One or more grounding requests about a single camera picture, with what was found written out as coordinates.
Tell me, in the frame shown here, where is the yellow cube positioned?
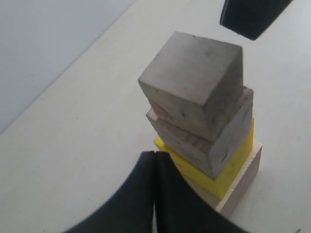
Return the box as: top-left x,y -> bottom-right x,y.
154,118 -> 255,199

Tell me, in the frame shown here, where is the medium wooden cube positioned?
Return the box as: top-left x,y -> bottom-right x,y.
146,86 -> 254,178

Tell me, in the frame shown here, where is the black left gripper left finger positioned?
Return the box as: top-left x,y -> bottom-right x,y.
67,151 -> 156,233

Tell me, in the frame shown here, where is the large wooden cube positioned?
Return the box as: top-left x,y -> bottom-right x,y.
183,141 -> 262,218

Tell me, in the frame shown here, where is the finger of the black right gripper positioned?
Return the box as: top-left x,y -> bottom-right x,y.
220,0 -> 292,40

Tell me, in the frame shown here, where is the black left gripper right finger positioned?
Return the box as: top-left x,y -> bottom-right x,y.
155,151 -> 245,233

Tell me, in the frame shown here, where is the small wooden cube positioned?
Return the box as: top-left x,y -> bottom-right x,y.
138,32 -> 243,141

